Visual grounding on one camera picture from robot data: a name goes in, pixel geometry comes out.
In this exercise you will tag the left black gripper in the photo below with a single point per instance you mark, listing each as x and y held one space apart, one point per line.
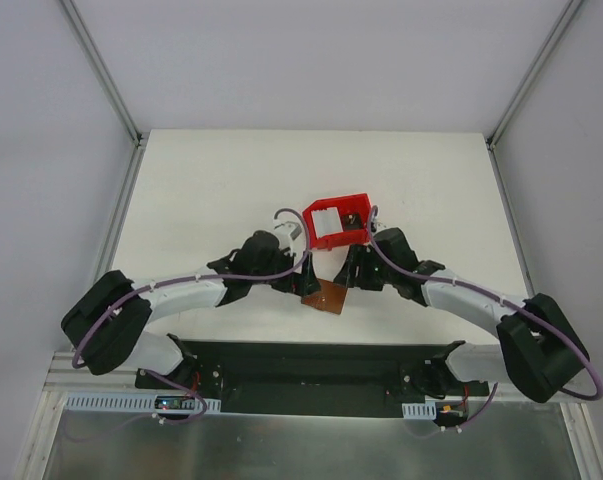
295 279

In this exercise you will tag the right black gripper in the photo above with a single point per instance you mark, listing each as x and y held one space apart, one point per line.
358 267

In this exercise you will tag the brown leather card holder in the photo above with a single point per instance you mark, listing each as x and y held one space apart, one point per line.
330 298

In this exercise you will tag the red plastic bin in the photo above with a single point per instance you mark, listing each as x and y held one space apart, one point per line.
348 204

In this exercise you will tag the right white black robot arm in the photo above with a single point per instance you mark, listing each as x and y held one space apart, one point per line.
541 351

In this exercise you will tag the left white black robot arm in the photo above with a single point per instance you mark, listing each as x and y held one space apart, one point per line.
108 325

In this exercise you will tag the black VIP card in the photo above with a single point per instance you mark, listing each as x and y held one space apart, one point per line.
352 222

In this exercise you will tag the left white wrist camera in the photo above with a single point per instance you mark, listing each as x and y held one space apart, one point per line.
286 232

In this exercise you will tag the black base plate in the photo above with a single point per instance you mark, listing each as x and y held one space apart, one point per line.
301 379

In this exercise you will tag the right white cable duct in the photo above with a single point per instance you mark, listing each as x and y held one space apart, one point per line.
419 411

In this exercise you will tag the white cable duct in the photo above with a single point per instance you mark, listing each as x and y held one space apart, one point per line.
419 411
140 403

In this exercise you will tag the right aluminium frame post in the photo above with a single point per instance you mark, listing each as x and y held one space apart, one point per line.
567 16

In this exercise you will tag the aluminium frame post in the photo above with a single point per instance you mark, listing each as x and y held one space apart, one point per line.
100 70
567 16

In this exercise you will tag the left white cable duct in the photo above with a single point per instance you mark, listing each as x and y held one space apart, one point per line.
140 403

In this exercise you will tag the left aluminium frame post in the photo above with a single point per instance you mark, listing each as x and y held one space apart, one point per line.
100 70

